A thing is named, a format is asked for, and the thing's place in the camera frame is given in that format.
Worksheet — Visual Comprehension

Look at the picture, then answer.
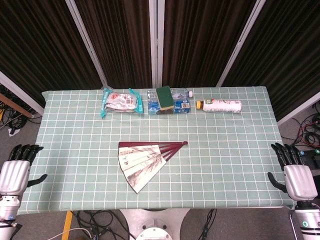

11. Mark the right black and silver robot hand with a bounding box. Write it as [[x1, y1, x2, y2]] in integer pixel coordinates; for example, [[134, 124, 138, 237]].
[[267, 142, 319, 201]]

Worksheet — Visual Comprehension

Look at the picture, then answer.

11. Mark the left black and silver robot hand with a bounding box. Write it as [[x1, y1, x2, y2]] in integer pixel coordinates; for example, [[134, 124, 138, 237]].
[[0, 143, 48, 198]]

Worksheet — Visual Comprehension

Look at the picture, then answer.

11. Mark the painted paper folding fan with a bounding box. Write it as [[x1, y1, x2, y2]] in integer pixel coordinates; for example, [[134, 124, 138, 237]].
[[118, 140, 189, 194]]

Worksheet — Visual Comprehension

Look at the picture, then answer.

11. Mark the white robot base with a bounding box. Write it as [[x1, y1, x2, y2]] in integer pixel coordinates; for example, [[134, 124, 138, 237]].
[[119, 208, 191, 240]]

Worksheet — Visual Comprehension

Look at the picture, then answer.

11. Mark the brown wooden stick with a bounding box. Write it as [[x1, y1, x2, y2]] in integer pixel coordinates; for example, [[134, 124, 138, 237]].
[[0, 93, 34, 118]]

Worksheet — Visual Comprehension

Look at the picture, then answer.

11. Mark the orange wooden stick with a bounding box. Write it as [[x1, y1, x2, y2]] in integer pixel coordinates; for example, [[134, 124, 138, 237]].
[[61, 210, 73, 240]]

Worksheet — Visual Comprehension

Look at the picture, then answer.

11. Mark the black equipment box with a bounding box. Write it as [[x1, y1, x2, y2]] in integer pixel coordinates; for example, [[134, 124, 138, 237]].
[[299, 148, 320, 172]]

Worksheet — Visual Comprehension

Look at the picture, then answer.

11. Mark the green checkered tablecloth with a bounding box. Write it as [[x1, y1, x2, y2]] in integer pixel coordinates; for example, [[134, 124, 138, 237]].
[[16, 86, 296, 216]]

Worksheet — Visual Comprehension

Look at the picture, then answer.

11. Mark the white bottle with yellow cap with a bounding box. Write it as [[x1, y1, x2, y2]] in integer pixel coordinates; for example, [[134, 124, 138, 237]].
[[195, 98, 242, 114]]

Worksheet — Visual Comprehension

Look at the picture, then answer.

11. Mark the dark curtain partition panel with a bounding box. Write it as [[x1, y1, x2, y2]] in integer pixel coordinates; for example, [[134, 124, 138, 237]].
[[216, 0, 320, 126], [156, 0, 267, 88], [65, 0, 157, 88], [0, 0, 108, 116]]

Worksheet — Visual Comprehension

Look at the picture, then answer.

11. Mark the teal snack packet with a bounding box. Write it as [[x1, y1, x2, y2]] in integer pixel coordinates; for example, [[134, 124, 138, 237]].
[[100, 87, 145, 120]]

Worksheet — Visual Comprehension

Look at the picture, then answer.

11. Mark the blue label plastic water bottle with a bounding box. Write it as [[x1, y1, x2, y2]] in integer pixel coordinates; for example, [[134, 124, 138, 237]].
[[146, 87, 195, 116]]

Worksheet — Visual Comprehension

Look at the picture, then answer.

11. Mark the green and yellow sponge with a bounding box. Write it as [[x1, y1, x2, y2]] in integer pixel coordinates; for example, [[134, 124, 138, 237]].
[[156, 85, 175, 111]]

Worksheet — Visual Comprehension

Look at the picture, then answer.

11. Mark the black floor cable bundle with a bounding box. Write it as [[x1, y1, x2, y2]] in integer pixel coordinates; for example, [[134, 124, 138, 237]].
[[197, 208, 218, 240], [72, 209, 131, 240], [282, 104, 320, 151], [0, 84, 36, 133]]

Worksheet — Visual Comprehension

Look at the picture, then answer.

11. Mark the white cable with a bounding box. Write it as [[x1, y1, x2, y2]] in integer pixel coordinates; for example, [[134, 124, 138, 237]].
[[53, 227, 93, 240]]

